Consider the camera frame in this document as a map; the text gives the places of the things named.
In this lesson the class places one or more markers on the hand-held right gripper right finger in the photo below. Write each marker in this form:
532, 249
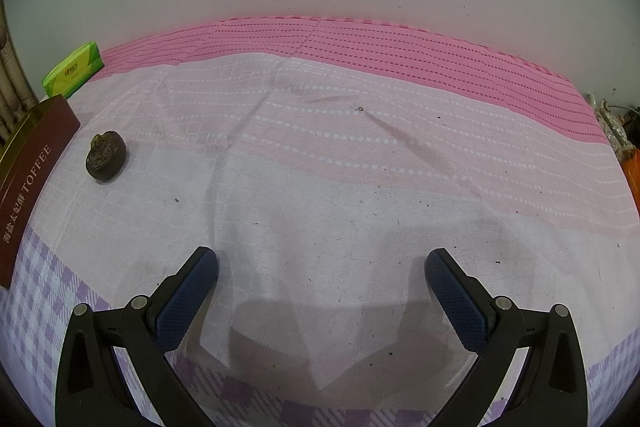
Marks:
457, 302

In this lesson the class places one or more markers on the green tissue pack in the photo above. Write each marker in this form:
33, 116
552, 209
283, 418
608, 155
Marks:
72, 69

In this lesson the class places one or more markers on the purple checked cloth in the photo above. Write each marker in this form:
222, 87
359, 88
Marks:
350, 207

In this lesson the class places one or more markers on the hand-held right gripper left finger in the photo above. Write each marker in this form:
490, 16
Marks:
187, 302

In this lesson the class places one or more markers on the crinkled clear plastic bag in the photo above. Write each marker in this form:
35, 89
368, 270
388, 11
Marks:
612, 127

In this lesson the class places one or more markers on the dark red tin box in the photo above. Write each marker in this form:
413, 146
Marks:
30, 182

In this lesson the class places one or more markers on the orange plastic bag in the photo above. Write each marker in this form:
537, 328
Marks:
634, 172

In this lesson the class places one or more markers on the dark brown wrinkled fruit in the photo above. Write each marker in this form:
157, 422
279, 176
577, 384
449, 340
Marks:
106, 157

